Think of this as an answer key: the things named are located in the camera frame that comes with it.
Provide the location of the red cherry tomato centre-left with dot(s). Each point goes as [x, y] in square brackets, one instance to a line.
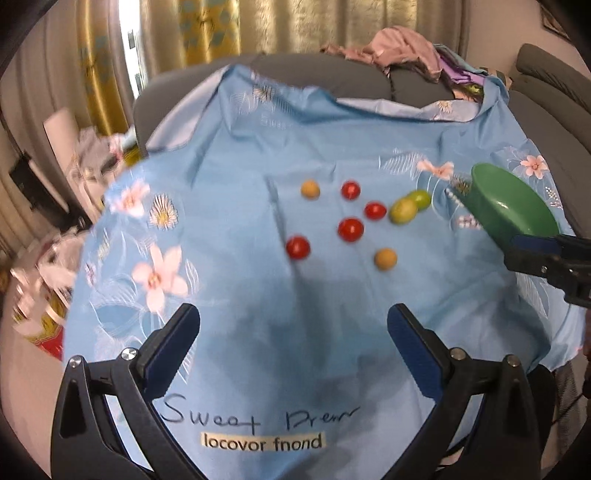
[351, 229]

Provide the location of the blue floral cloth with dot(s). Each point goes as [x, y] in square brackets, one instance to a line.
[294, 374]

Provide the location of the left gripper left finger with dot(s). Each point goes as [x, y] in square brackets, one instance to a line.
[105, 424]

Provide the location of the black stand with mirror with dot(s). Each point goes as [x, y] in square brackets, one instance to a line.
[44, 198]

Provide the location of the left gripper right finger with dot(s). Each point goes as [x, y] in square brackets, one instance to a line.
[504, 441]

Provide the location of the red cherry tomato leftmost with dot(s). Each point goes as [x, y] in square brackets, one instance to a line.
[298, 247]

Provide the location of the yellow-green tomato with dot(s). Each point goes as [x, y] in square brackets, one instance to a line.
[403, 211]

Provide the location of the tan round fruit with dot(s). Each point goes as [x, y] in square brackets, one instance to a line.
[385, 259]
[310, 189]

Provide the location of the clutter pile of clothes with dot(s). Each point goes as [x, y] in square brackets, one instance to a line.
[96, 162]

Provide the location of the green tomato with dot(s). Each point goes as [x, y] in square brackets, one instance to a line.
[421, 198]

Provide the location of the green plastic bowl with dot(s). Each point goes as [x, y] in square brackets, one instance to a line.
[506, 206]

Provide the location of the pink clothes pile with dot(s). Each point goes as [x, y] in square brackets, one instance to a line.
[394, 47]

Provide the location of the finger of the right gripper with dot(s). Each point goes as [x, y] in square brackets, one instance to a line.
[563, 261]

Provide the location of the white cylindrical device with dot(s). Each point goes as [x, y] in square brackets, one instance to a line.
[62, 132]

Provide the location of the red cherry tomato far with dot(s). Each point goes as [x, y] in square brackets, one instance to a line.
[351, 190]

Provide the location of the framed wall picture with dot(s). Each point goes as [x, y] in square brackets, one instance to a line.
[555, 18]

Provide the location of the red yellow bag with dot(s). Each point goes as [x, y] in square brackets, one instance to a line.
[39, 314]

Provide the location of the gold patterned curtain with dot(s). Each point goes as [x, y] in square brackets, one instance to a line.
[116, 37]

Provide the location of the grey sofa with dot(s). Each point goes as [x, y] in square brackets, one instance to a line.
[549, 99]

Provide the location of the red cherry tomato middle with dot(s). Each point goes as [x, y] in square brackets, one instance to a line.
[375, 211]

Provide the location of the purple clothes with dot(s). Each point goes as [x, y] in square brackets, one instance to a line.
[465, 81]

